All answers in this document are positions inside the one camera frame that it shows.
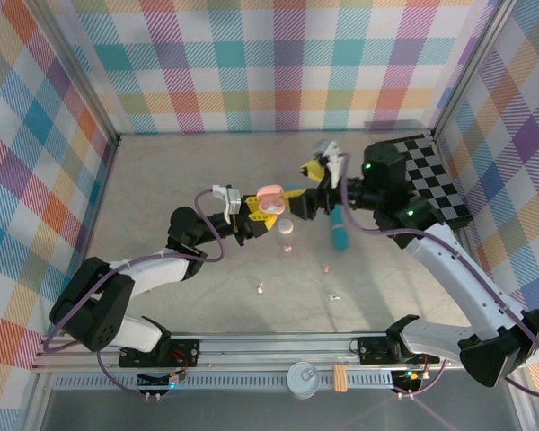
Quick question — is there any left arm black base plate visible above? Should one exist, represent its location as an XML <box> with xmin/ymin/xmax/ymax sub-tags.
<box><xmin>118</xmin><ymin>339</ymin><xmax>200</xmax><ymax>368</ymax></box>

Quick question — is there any slotted grey cable duct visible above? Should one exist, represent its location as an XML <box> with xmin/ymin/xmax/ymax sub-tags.
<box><xmin>53</xmin><ymin>374</ymin><xmax>401</xmax><ymax>392</ymax></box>

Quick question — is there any right black controller board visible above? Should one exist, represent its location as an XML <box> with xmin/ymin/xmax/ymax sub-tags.
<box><xmin>393</xmin><ymin>368</ymin><xmax>428</xmax><ymax>400</ymax></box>

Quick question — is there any pink earbud charging case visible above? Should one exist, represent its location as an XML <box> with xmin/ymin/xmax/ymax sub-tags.
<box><xmin>255</xmin><ymin>183</ymin><xmax>287</xmax><ymax>216</ymax></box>

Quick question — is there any left black controller board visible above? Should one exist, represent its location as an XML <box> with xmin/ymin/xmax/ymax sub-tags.
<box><xmin>137</xmin><ymin>370</ymin><xmax>190</xmax><ymax>401</ymax></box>

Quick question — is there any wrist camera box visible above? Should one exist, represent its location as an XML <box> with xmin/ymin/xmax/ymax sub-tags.
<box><xmin>313</xmin><ymin>140</ymin><xmax>348</xmax><ymax>189</ymax></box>
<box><xmin>211</xmin><ymin>183</ymin><xmax>243</xmax><ymax>224</ymax></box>

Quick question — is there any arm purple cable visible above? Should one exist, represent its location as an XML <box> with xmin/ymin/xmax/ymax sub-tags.
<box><xmin>339</xmin><ymin>152</ymin><xmax>539</xmax><ymax>400</ymax></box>
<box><xmin>42</xmin><ymin>188</ymin><xmax>228</xmax><ymax>399</ymax></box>

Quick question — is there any black controller board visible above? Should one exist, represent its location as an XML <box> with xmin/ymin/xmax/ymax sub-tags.
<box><xmin>393</xmin><ymin>368</ymin><xmax>428</xmax><ymax>400</ymax></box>
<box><xmin>137</xmin><ymin>370</ymin><xmax>190</xmax><ymax>401</ymax></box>

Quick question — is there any black grey chessboard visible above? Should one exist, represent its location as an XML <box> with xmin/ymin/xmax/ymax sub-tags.
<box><xmin>402</xmin><ymin>133</ymin><xmax>473</xmax><ymax>231</ymax></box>

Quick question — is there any teal cylindrical tube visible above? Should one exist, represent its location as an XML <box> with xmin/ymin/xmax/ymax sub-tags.
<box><xmin>328</xmin><ymin>205</ymin><xmax>350</xmax><ymax>251</ymax></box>

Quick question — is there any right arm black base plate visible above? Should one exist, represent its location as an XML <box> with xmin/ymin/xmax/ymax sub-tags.
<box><xmin>357</xmin><ymin>334</ymin><xmax>441</xmax><ymax>365</ymax></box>

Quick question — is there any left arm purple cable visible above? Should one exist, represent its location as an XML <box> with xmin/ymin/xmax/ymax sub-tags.
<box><xmin>42</xmin><ymin>188</ymin><xmax>228</xmax><ymax>399</ymax></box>

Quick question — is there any aluminium mounting rail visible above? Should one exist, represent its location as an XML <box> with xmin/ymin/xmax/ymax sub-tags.
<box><xmin>31</xmin><ymin>330</ymin><xmax>527</xmax><ymax>373</ymax></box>

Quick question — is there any aluminium frame post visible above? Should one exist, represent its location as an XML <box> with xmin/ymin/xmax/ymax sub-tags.
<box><xmin>430</xmin><ymin>0</ymin><xmax>522</xmax><ymax>143</ymax></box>
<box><xmin>35</xmin><ymin>0</ymin><xmax>121</xmax><ymax>149</ymax></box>

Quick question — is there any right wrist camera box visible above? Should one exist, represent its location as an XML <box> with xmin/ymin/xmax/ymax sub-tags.
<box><xmin>313</xmin><ymin>140</ymin><xmax>348</xmax><ymax>189</ymax></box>

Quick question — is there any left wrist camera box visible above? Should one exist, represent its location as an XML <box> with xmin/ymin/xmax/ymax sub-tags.
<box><xmin>211</xmin><ymin>183</ymin><xmax>243</xmax><ymax>224</ymax></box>

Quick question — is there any silver tin can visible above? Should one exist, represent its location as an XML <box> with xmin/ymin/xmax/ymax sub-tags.
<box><xmin>287</xmin><ymin>361</ymin><xmax>321</xmax><ymax>399</ymax></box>

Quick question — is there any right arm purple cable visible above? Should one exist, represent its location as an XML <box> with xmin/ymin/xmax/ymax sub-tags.
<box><xmin>339</xmin><ymin>152</ymin><xmax>539</xmax><ymax>400</ymax></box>

